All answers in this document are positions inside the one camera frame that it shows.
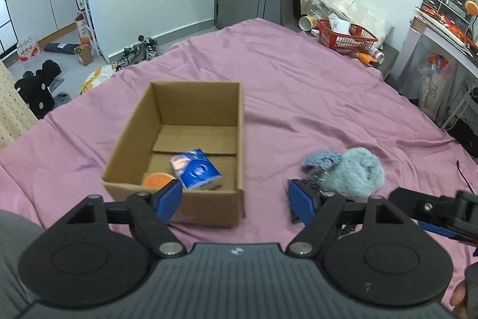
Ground grey fluffy plush toy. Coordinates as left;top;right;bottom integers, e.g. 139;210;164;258
323;148;385;199

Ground small open cardboard box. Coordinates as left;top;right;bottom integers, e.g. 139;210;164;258
73;44;94;66

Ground brown cardboard box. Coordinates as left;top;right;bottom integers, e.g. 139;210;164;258
102;80;247;229

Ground orange and white carton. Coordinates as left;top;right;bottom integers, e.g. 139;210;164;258
75;13;93;47

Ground pink bedsheet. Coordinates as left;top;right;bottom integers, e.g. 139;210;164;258
0;17;478;262

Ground person's right hand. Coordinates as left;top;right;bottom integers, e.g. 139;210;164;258
450;282;468;319

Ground grey cloth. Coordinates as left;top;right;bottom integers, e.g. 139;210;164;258
50;78;71;106

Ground hanging clear plastic bag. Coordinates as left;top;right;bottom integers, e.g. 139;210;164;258
418;54;454;118

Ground blue fuzzy cloth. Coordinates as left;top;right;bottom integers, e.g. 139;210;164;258
301;151;341;172

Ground white desk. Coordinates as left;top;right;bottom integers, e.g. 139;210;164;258
409;7;478;129

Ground black dotted clothing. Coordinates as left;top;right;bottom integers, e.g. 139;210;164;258
14;60;62;120

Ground large clear plastic bottle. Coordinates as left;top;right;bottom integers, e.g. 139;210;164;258
301;0;337;17

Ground person's grey trouser leg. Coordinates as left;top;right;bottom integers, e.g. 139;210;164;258
0;209;49;319

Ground water bottle pack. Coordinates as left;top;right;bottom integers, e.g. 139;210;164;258
17;38;41;63

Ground yellow plastic bag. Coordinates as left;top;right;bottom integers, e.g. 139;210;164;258
80;65;116;95

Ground red packets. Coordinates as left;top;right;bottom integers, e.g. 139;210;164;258
420;5;478;51

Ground orange round soft pad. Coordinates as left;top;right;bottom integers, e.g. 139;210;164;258
142;172;176;190

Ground blue tissue packet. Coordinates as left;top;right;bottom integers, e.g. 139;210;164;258
169;148;223;190

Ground white plastic bag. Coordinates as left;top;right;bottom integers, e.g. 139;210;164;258
329;0;394;43

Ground black cable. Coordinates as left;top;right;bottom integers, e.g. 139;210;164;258
456;159;478;193

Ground white paper box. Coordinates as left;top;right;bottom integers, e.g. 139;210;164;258
328;14;352;33

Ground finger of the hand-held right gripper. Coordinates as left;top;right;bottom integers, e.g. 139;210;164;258
387;187;445;227
417;221;459;240

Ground red plastic basket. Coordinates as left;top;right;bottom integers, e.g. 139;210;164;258
317;19;379;54

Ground black flat bag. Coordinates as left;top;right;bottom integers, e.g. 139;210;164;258
43;42;77;54

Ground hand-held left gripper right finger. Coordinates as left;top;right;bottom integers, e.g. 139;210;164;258
286;178;410;259

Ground white kitchen cabinet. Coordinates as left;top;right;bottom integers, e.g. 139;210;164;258
4;0;92;54

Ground white storage rack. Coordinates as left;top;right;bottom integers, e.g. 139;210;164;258
73;0;99;56

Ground dotted tablecloth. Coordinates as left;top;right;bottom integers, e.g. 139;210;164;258
0;59;40;151

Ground orange packet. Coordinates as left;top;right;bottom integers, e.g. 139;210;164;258
356;52;379;66

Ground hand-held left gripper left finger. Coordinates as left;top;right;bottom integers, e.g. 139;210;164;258
56;178;187;259

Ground shiny dark plastic packet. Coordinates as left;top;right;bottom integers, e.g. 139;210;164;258
304;170;327;193

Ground black framed glass door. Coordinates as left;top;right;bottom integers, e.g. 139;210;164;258
0;0;19;62

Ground grey sneaker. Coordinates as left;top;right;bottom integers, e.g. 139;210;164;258
119;44;144;67
140;36;162;60

